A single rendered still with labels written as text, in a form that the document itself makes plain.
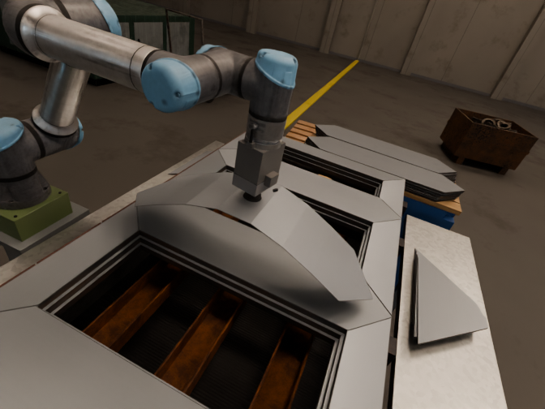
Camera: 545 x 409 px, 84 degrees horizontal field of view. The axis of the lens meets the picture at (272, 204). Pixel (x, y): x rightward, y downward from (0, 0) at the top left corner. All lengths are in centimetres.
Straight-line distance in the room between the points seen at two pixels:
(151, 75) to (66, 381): 49
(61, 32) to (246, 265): 58
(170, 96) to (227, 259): 43
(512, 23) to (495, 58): 85
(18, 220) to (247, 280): 70
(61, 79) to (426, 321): 113
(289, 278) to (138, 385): 38
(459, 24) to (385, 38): 193
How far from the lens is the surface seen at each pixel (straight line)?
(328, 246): 73
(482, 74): 1140
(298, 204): 74
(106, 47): 61
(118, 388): 63
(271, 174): 64
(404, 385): 88
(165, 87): 49
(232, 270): 76
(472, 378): 100
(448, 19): 1112
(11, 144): 109
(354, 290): 73
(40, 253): 113
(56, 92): 102
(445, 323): 100
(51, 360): 68
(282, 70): 56
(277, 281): 75
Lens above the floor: 143
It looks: 35 degrees down
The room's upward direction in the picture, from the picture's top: 13 degrees clockwise
